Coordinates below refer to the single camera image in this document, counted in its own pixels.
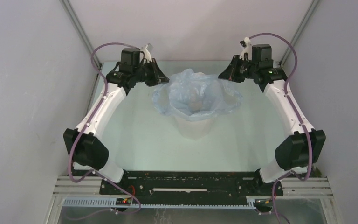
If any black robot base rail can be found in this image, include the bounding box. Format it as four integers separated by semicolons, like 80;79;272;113
99;167;284;206

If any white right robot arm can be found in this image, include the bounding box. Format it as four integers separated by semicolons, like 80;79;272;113
218;41;326;195

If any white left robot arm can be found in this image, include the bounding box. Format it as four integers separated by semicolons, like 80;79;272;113
63;44;169;194

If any right aluminium frame post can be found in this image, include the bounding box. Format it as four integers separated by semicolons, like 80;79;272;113
279;0;342;224

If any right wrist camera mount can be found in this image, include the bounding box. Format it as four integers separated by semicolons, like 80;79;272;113
240;36;252;61

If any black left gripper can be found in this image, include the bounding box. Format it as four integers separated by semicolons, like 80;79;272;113
133;58;170;87

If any light blue plastic trash bag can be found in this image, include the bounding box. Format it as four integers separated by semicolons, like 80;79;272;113
151;69;243;121

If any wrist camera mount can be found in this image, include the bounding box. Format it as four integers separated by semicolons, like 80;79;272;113
240;36;252;61
140;43;153;63

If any aluminium frame post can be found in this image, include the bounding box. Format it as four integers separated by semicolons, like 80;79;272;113
279;0;342;224
44;0;100;224

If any left aluminium frame post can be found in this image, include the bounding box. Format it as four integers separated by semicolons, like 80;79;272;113
44;0;100;224

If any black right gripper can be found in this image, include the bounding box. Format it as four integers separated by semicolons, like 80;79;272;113
219;55;259;83

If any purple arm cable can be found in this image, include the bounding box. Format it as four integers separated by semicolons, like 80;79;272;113
67;42;143;216
248;33;314;224

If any white octagonal trash bin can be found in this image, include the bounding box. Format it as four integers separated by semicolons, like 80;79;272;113
174;116;216;140

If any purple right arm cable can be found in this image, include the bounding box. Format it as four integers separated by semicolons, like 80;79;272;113
248;33;314;224

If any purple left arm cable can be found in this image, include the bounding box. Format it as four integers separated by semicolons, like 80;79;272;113
67;42;143;216

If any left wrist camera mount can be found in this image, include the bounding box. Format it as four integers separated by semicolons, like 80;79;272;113
140;43;153;63

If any white slotted cable duct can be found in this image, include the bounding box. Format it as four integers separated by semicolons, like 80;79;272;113
62;197;256;210

